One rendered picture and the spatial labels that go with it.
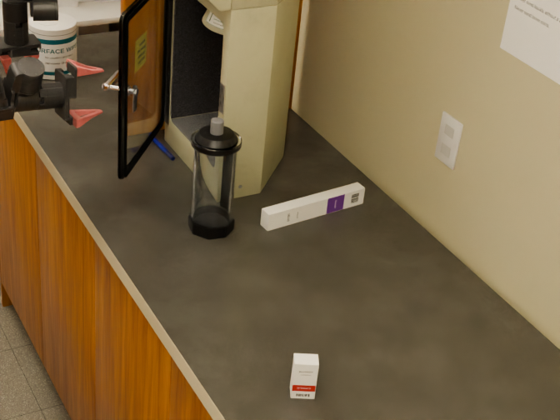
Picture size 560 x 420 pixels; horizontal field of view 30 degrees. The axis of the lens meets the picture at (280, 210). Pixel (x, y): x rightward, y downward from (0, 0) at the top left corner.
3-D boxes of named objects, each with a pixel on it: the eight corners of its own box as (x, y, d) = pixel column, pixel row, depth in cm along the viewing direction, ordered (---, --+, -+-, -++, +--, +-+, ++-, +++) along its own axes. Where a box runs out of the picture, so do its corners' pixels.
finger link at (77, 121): (107, 95, 232) (67, 98, 227) (107, 125, 235) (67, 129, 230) (96, 85, 237) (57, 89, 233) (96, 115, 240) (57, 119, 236)
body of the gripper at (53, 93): (73, 76, 226) (40, 79, 222) (72, 120, 230) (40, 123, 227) (62, 67, 231) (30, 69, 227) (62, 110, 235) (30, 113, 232)
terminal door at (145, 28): (163, 124, 262) (168, -30, 241) (120, 182, 237) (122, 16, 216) (160, 123, 262) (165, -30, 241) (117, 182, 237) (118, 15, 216)
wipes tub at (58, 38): (68, 58, 302) (67, 9, 294) (83, 77, 293) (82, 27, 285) (23, 63, 296) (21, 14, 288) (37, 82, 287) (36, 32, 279)
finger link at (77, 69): (108, 65, 229) (68, 67, 224) (107, 96, 232) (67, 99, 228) (97, 56, 234) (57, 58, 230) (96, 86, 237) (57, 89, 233)
